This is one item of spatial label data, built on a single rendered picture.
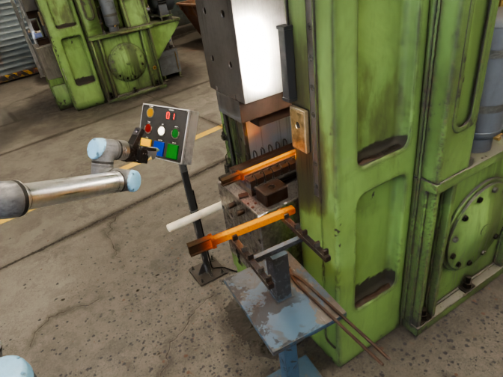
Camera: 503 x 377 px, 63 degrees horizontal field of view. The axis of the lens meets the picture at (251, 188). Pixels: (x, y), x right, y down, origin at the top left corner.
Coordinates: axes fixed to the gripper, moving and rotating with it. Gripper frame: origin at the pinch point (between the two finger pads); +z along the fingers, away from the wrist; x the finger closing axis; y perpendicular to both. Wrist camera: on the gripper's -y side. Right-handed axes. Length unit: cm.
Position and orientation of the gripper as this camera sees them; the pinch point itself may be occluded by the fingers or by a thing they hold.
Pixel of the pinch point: (157, 148)
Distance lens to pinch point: 208.7
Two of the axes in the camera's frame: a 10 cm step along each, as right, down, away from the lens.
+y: -1.7, 9.8, 1.3
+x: 8.3, 2.1, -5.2
